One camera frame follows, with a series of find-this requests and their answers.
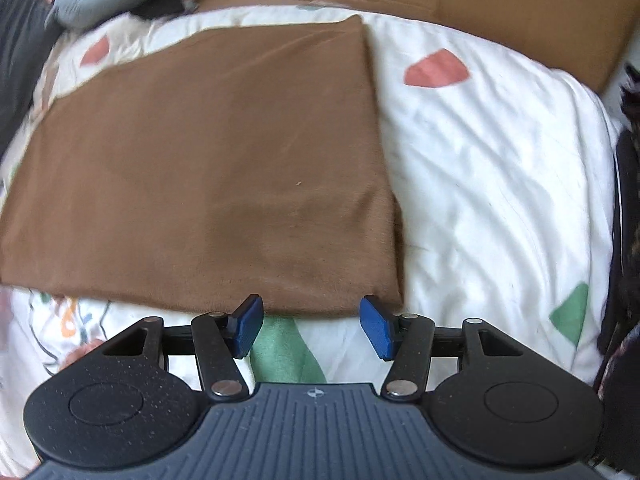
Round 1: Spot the brown t-shirt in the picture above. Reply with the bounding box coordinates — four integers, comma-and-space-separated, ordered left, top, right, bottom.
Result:
1, 16, 401, 316

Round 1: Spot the cream bear print blanket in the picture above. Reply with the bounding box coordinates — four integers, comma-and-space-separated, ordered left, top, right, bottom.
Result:
1, 6, 620, 478

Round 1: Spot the dark grey pillow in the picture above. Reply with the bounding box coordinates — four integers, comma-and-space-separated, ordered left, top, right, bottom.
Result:
0, 0, 63, 155

